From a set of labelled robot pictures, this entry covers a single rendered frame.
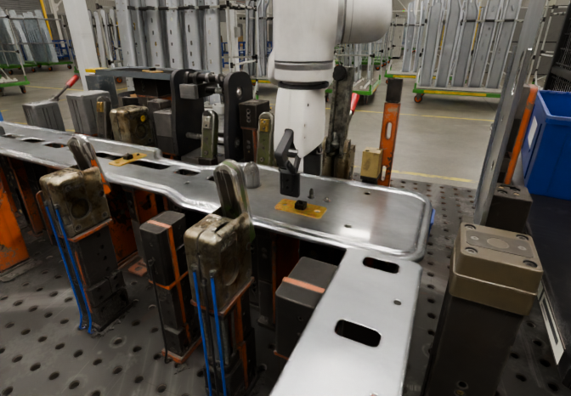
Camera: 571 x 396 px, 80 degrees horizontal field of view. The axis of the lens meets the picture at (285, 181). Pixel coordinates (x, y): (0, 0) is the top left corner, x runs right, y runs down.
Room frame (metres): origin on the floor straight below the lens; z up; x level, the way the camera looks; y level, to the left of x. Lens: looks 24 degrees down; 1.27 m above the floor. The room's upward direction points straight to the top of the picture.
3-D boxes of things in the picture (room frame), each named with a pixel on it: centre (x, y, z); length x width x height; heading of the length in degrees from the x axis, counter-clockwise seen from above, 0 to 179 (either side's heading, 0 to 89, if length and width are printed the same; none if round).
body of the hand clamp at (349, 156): (0.70, -0.12, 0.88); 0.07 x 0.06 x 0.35; 155
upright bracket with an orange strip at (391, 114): (0.65, -0.21, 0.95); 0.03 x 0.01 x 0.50; 65
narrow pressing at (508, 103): (0.43, -0.28, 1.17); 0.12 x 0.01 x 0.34; 155
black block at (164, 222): (0.48, 0.20, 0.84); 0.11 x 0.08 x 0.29; 155
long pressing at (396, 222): (0.76, 0.39, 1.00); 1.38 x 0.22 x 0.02; 65
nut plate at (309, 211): (0.51, -0.03, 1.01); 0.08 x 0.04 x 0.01; 65
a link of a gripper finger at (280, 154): (0.47, -0.01, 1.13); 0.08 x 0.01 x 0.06; 154
